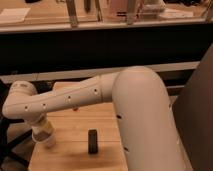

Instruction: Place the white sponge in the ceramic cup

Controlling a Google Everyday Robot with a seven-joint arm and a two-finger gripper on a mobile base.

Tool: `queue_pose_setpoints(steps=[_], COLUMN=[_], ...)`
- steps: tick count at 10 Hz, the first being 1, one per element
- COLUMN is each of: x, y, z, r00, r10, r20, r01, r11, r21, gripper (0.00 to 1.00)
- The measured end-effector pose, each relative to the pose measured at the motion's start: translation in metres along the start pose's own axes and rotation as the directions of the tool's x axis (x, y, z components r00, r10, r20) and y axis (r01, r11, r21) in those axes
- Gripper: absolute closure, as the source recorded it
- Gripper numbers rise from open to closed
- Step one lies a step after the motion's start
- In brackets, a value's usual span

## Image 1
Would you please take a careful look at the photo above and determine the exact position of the metal post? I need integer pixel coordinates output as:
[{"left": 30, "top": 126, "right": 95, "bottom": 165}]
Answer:
[
  {"left": 126, "top": 0, "right": 136, "bottom": 25},
  {"left": 66, "top": 0, "right": 78, "bottom": 27}
]

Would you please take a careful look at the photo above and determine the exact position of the metal post left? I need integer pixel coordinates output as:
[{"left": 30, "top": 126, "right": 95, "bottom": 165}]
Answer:
[{"left": 66, "top": 0, "right": 78, "bottom": 27}]

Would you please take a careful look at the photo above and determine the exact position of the black rectangular block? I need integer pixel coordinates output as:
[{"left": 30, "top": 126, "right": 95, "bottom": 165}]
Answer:
[{"left": 88, "top": 130, "right": 98, "bottom": 154}]

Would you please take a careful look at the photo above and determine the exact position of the white gripper body with brown band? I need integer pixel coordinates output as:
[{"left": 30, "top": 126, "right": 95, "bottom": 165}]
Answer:
[{"left": 32, "top": 120, "right": 56, "bottom": 148}]

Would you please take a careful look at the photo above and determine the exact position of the white paper sheet on shelf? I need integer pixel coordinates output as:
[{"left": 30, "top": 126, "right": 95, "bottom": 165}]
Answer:
[{"left": 0, "top": 8, "right": 30, "bottom": 24}]

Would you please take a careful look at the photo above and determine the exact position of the dark panel at right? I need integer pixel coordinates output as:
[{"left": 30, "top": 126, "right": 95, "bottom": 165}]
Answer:
[{"left": 173, "top": 43, "right": 213, "bottom": 171}]

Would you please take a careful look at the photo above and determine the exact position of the metal post right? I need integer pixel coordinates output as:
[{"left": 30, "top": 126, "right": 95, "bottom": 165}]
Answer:
[{"left": 126, "top": 0, "right": 136, "bottom": 25}]

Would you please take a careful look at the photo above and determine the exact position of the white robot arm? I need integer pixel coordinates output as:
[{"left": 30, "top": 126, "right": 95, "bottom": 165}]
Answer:
[{"left": 2, "top": 66, "right": 187, "bottom": 171}]

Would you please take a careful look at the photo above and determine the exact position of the black table leg frame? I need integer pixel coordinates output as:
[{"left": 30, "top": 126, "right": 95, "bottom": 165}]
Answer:
[{"left": 0, "top": 79, "right": 32, "bottom": 171}]

